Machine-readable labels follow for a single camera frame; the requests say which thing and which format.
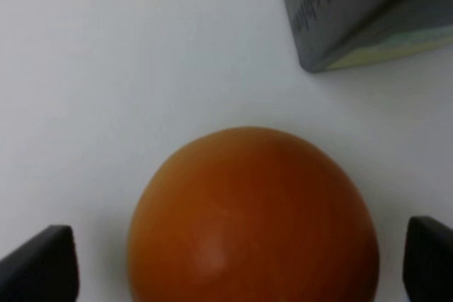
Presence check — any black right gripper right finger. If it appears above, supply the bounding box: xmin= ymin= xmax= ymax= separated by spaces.
xmin=403 ymin=216 xmax=452 ymax=302

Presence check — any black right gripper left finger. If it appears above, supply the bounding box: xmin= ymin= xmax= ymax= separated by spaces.
xmin=1 ymin=225 xmax=79 ymax=301

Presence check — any red yellow peach fruit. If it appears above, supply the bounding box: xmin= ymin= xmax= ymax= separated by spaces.
xmin=127 ymin=127 xmax=379 ymax=301

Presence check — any dark green pump bottle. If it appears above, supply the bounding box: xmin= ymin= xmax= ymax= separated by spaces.
xmin=284 ymin=0 xmax=452 ymax=73

